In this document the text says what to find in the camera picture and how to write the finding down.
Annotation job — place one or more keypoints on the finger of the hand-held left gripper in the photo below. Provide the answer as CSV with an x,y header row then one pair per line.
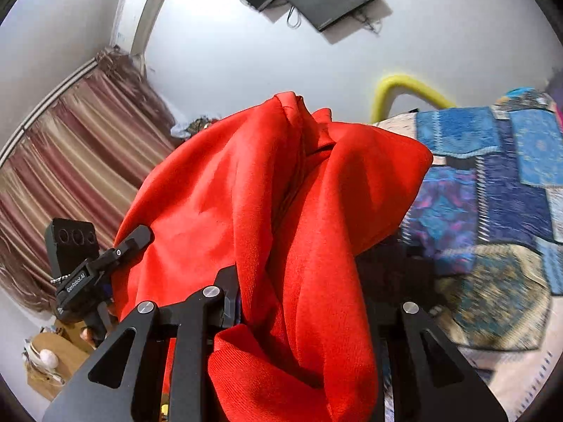
x,y
132,244
103,321

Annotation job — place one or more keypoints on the yellow foam tube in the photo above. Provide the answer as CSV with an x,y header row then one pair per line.
x,y
387,92

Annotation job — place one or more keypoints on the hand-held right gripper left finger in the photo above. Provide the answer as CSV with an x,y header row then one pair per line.
x,y
226,294

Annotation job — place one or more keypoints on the white air conditioner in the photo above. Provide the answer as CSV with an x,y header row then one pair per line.
x,y
140,13

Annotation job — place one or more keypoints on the blue patchwork blanket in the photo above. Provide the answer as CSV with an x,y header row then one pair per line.
x,y
497,211

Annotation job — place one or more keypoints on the striped brown curtain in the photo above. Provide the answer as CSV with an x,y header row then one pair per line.
x,y
66,176

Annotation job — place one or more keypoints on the person's left hand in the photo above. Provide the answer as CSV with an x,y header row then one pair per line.
x,y
89,335

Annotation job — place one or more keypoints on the red jacket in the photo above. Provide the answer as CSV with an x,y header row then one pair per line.
x,y
246,193

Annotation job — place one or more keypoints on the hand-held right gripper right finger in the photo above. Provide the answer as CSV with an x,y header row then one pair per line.
x,y
413,329

